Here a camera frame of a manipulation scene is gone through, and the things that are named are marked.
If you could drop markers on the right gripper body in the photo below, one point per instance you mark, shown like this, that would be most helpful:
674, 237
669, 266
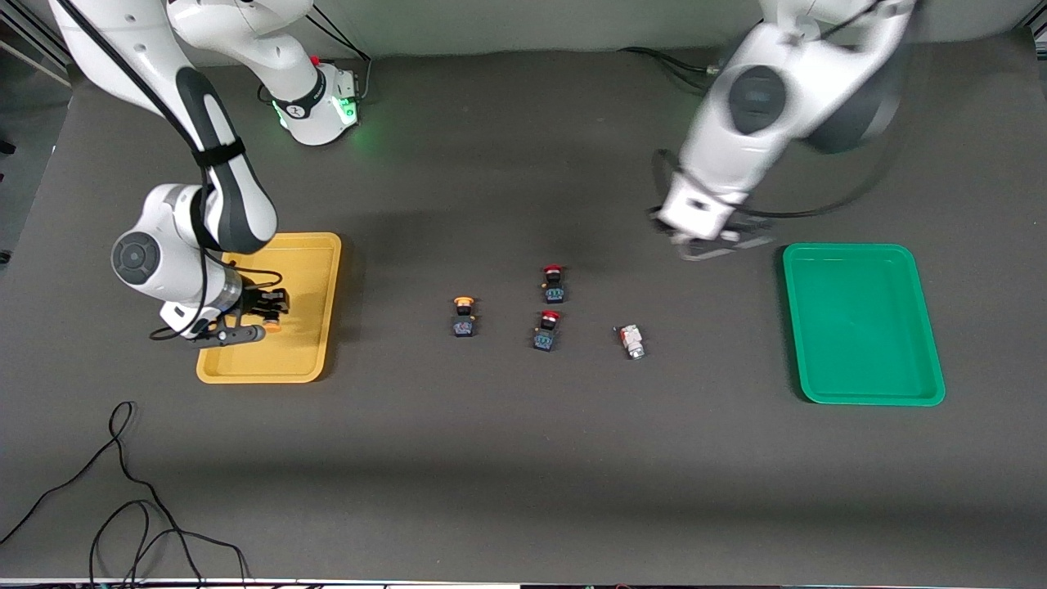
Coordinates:
255, 302

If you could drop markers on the large-cap yellow push button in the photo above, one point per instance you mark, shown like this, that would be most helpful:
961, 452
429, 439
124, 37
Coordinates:
272, 328

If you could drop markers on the small-cap yellow push button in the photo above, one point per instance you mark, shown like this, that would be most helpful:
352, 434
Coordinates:
464, 327

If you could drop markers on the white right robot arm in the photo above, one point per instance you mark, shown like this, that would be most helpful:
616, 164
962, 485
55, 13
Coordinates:
237, 204

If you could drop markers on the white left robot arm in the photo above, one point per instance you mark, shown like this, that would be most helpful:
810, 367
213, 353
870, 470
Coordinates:
761, 98

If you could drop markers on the yellow plastic tray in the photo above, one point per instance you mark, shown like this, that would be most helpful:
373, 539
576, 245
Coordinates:
303, 360

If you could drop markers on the red push button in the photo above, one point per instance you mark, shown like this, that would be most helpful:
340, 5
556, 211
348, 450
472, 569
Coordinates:
554, 290
545, 338

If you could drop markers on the green plastic tray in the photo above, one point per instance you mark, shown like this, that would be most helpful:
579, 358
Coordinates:
859, 368

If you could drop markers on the dark grey table cloth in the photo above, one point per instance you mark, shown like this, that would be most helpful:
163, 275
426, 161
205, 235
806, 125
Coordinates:
523, 491

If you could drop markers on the aluminium frame rail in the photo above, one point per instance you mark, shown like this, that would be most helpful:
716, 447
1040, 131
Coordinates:
33, 41

